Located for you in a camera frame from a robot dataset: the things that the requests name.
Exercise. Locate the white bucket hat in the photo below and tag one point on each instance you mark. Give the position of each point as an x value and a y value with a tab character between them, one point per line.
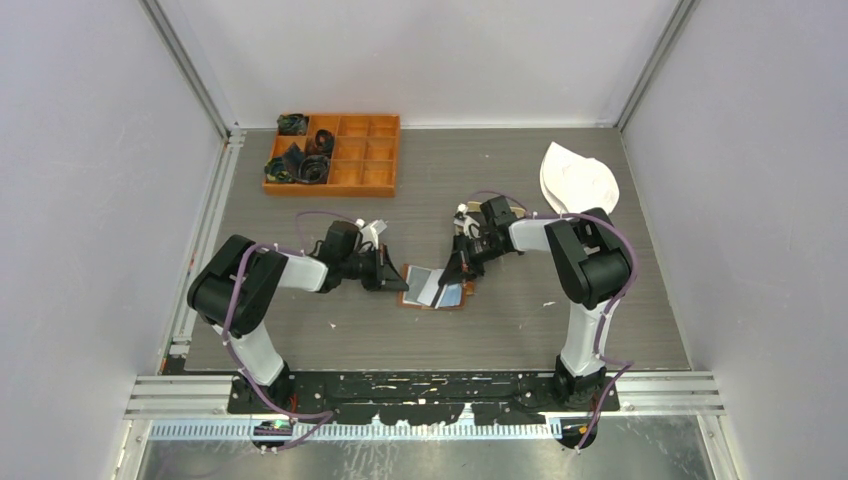
572	183

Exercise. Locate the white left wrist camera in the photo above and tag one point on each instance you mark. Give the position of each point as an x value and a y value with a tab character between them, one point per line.
370	232

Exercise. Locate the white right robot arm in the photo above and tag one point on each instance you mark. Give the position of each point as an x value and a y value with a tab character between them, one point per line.
594	263

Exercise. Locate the orange wooden compartment organizer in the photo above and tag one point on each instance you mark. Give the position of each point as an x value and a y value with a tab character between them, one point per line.
364	163

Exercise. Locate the black rolled belt centre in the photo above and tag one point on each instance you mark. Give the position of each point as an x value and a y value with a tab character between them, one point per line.
323	143

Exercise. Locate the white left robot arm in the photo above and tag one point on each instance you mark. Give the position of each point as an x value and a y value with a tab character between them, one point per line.
233	292

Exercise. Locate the orange leather card holder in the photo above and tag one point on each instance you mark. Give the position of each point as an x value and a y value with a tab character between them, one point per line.
454	296

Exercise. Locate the dark rolled belt top-left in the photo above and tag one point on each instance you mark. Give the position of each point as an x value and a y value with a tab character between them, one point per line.
294	124

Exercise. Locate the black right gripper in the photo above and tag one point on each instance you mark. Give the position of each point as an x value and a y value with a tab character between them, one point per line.
461	266

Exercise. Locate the black rolled belt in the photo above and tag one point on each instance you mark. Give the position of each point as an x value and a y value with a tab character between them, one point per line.
323	143
314	170

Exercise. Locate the black rolled belt lower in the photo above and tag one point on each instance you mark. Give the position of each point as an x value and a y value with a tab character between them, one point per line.
314	170

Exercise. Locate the white card black stripe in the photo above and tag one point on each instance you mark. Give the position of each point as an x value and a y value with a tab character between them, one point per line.
432	290

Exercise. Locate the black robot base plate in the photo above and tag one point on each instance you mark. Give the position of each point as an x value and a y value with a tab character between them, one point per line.
421	398

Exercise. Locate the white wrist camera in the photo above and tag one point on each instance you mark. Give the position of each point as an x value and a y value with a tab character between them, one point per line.
370	232
467	219

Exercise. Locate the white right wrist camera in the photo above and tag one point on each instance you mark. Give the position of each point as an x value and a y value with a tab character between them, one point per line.
467	219

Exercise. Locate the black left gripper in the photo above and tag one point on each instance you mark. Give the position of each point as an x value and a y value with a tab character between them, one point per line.
384	277

